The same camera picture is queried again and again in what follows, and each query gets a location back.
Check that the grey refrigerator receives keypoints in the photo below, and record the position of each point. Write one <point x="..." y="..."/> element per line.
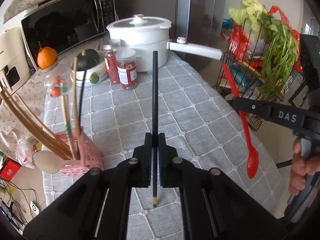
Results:
<point x="199" y="21"/>

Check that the black microwave oven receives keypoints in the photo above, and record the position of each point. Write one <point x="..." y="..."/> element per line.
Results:
<point x="63" y="24"/>

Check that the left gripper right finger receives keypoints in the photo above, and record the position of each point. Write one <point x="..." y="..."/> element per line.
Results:
<point x="167" y="170"/>

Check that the disposable bamboo chopsticks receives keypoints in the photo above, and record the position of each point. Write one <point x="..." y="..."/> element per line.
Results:
<point x="66" y="118"/>

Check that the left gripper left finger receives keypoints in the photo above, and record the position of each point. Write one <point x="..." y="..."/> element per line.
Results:
<point x="142" y="169"/>

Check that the pink plastic utensil basket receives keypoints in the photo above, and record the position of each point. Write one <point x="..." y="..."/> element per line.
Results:
<point x="90" y="157"/>

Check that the red plastic spoon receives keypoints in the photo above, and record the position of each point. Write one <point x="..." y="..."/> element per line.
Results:
<point x="253" y="155"/>

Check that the person's right hand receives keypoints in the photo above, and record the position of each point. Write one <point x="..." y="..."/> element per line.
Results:
<point x="301" y="167"/>

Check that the white bowl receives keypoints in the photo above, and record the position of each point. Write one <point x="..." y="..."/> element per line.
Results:
<point x="100" y="69"/>

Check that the rear clear snack jar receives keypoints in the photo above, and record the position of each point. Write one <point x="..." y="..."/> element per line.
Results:
<point x="111" y="63"/>

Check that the grey checked tablecloth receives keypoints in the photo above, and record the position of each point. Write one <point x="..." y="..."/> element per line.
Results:
<point x="196" y="120"/>

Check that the white plastic spoon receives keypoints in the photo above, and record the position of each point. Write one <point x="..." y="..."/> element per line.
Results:
<point x="49" y="162"/>

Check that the green leafy herb bunch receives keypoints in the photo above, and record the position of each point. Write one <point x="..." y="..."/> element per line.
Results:
<point x="279" y="58"/>

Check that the long wooden chopstick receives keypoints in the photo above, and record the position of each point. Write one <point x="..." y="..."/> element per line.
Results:
<point x="75" y="108"/>

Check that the dark green pumpkin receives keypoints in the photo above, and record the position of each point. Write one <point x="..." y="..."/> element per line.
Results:
<point x="87" y="59"/>

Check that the front clear snack jar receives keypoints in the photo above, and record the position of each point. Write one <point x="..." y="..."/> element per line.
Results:
<point x="127" y="68"/>

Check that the orange tangerine on jar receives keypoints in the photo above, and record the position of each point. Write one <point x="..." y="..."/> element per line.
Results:
<point x="46" y="57"/>

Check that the dark brown chopstick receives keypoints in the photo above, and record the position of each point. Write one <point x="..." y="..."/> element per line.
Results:
<point x="154" y="127"/>

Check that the black chopstick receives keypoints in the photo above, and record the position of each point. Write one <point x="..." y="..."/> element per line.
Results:
<point x="81" y="96"/>

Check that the clear snack jar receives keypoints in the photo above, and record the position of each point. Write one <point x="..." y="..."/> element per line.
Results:
<point x="111" y="63"/>
<point x="127" y="68"/>

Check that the pale green cabbage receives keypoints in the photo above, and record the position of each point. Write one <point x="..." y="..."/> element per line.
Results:
<point x="249" y="12"/>

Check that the white electric cooking pot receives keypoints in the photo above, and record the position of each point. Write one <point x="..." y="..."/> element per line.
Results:
<point x="146" y="34"/>

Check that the glass jar with small oranges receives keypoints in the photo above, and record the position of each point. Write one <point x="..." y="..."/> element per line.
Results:
<point x="57" y="78"/>

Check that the black wire rack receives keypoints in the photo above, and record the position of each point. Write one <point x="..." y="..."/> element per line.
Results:
<point x="244" y="58"/>

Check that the white air fryer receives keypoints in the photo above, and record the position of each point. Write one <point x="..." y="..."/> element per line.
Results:
<point x="15" y="70"/>

